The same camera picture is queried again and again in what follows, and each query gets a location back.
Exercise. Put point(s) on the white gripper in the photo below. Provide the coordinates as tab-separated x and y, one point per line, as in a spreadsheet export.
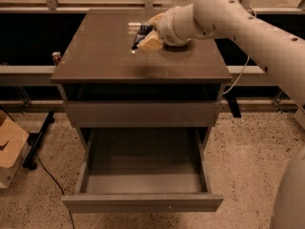
167	28

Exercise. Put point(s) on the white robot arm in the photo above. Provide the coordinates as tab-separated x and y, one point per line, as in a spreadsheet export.
280	54

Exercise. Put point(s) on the grey drawer cabinet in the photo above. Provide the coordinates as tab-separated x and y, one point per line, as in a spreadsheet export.
100	65

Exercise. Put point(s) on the closed grey top drawer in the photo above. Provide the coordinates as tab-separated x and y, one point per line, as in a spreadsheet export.
133	114

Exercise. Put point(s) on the open grey middle drawer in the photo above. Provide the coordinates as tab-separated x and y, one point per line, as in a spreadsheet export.
143	170

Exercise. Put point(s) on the red soda can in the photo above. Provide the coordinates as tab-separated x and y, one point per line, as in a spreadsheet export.
56	57

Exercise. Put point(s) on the black stand leg right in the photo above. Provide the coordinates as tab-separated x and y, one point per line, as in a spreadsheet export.
233	105

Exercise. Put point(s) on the black stand leg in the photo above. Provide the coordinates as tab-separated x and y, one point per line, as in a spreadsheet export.
233	105
35	140

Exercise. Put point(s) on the box at right edge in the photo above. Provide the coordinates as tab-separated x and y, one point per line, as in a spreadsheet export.
299	116

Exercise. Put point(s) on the cardboard box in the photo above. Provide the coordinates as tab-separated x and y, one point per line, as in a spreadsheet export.
13	146

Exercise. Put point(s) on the black stand leg left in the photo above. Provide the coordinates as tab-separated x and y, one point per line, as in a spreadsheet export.
35	140

